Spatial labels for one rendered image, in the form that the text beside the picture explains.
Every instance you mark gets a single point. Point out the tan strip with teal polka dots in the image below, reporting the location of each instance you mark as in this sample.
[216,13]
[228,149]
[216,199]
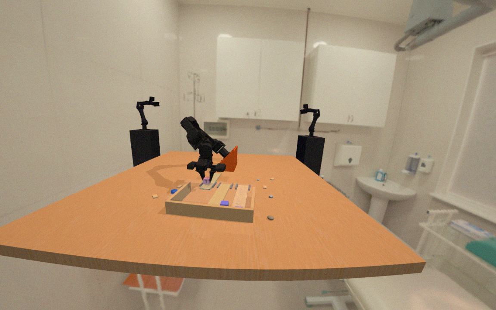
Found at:
[215,176]

